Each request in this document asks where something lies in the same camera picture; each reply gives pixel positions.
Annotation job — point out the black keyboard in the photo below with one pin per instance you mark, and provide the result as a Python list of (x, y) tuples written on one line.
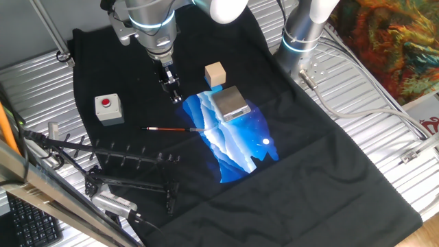
[(31, 226)]

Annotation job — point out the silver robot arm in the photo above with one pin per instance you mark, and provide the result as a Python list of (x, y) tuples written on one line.
[(151, 13)]

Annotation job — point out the silver ribbed camera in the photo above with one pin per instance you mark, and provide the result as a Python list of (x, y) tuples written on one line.
[(113, 204)]

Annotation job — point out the white paper with red print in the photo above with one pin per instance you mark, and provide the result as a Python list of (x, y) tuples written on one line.
[(425, 116)]

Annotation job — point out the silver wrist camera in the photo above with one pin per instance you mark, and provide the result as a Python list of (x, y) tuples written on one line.
[(120, 31)]

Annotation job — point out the aluminium frame bar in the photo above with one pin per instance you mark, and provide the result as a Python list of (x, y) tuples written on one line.
[(51, 197)]

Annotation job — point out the silver tripod pole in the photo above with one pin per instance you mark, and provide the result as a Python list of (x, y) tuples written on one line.
[(52, 32)]

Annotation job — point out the wooden cube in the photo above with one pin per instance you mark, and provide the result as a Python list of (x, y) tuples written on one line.
[(215, 72)]

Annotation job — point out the black pen rack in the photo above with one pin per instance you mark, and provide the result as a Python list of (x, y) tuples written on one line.
[(171, 200)]

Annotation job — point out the orange stick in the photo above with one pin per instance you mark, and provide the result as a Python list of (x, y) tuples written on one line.
[(7, 130)]

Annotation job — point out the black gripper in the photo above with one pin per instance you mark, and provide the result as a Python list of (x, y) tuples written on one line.
[(166, 72)]

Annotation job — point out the colourful painting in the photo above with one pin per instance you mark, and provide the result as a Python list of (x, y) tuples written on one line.
[(394, 41)]

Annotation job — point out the black cloth with blue print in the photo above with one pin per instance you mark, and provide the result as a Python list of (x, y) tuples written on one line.
[(308, 188)]

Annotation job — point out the silver digital scale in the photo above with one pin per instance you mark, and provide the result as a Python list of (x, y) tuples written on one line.
[(229, 101)]

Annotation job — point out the small silver metal bracket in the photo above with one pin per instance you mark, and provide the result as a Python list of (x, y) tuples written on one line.
[(53, 130)]

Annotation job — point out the grey box with red button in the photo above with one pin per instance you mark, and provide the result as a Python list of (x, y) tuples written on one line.
[(113, 110)]

